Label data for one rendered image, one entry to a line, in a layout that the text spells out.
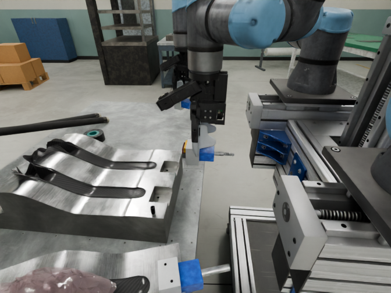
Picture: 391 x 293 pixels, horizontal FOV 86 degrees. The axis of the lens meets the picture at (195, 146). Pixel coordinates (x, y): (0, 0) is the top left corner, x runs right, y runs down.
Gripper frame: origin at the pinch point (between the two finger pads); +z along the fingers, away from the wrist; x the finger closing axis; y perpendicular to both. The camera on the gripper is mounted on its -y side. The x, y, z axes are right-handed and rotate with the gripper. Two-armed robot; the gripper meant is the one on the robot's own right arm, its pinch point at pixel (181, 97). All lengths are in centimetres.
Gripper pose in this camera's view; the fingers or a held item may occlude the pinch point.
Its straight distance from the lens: 92.5
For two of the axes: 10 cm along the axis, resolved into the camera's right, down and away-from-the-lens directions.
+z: 0.0, 8.4, 5.4
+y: 8.4, 2.9, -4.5
